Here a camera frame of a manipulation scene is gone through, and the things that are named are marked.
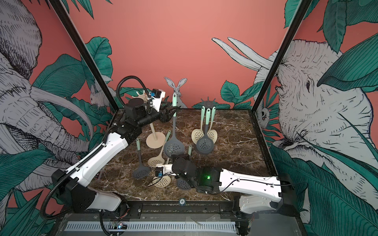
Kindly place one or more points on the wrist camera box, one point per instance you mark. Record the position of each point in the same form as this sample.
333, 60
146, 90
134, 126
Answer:
156, 97
162, 170

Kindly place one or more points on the white perforated vent strip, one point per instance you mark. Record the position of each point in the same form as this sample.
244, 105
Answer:
141, 226

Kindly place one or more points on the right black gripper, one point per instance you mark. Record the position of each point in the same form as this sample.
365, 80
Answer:
178, 161

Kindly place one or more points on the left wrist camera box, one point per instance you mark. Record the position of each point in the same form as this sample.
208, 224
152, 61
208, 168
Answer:
156, 97

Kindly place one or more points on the right black frame post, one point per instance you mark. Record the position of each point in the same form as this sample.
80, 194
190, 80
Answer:
291, 32

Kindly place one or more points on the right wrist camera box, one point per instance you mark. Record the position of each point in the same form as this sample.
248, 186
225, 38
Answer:
162, 170

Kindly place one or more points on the beige skimmer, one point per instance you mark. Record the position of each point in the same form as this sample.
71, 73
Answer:
198, 133
154, 161
212, 134
161, 182

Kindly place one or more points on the beige utensil rack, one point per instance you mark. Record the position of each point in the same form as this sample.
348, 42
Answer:
155, 139

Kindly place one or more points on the black frame post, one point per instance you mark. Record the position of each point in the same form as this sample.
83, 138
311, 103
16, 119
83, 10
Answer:
291, 32
65, 19

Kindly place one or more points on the small round rail knob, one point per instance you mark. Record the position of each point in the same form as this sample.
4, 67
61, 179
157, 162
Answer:
182, 202

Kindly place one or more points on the black front rail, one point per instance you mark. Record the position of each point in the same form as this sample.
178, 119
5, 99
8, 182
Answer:
183, 208

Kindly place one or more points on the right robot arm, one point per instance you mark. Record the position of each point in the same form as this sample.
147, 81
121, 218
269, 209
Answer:
256, 193

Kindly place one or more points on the left black frame post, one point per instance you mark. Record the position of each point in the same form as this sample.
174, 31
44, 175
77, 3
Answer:
65, 19

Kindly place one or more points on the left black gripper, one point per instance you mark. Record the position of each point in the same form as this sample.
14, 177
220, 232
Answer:
166, 117

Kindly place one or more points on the dark grey utensil rack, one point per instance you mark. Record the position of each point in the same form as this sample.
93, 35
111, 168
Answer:
209, 103

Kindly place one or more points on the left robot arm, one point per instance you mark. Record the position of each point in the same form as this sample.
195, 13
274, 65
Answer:
71, 185

